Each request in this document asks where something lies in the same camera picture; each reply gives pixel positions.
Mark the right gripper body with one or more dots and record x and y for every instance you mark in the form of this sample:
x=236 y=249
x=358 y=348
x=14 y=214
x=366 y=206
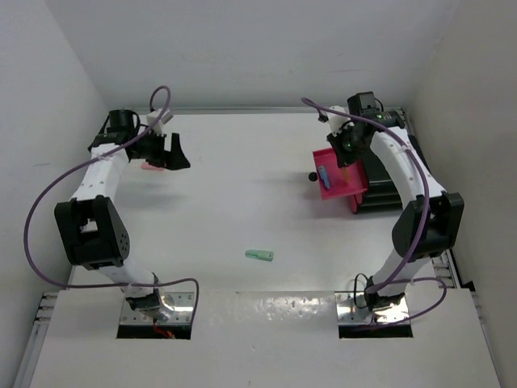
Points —
x=348 y=147

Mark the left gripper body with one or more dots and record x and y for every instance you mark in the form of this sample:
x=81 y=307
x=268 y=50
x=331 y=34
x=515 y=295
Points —
x=151 y=149

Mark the pink correction tape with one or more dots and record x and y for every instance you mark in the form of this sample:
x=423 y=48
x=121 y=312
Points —
x=146 y=166

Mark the black pink drawer organizer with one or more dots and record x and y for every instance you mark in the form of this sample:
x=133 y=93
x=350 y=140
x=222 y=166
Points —
x=370 y=188

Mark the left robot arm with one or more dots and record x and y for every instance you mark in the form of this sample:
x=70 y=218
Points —
x=92 y=232

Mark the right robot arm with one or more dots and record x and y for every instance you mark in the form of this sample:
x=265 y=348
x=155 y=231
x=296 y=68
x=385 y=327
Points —
x=430 y=217

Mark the green correction tape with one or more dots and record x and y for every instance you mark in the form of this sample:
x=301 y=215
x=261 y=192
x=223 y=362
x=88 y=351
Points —
x=267 y=256

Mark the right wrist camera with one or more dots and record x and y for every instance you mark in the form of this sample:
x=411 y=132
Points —
x=335 y=121

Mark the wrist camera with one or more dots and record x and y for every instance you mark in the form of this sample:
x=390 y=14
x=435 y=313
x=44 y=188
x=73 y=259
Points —
x=335 y=121
x=161 y=118

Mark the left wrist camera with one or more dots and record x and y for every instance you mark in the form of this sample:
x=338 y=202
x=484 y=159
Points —
x=161 y=118

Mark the left base plate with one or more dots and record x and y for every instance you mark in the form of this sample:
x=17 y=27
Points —
x=171 y=308

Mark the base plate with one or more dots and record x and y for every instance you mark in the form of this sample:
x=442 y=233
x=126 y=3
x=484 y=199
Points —
x=350 y=311
x=171 y=308

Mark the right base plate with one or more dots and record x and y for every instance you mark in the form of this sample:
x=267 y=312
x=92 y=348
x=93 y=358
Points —
x=350 y=311

